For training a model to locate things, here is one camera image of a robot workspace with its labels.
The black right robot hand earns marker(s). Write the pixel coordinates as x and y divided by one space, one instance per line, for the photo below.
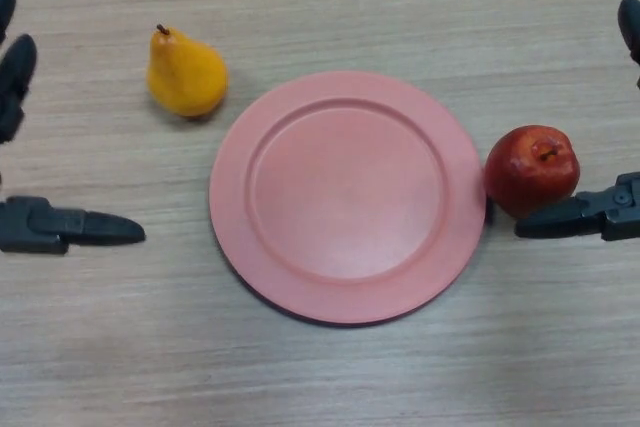
590 214

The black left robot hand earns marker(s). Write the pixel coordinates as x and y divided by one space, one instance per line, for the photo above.
35 227

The yellow pear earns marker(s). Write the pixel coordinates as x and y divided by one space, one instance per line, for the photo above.
186 77

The red apple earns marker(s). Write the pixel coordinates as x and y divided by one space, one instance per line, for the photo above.
527 177

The pink round plate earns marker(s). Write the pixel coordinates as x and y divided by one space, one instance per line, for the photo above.
347 197

